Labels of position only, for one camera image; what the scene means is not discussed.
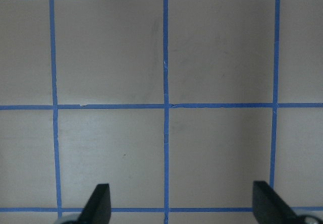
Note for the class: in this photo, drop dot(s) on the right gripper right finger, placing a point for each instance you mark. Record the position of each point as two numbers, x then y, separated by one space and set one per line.
269 207

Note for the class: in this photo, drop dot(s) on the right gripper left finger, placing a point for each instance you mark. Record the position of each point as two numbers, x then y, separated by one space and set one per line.
98 208

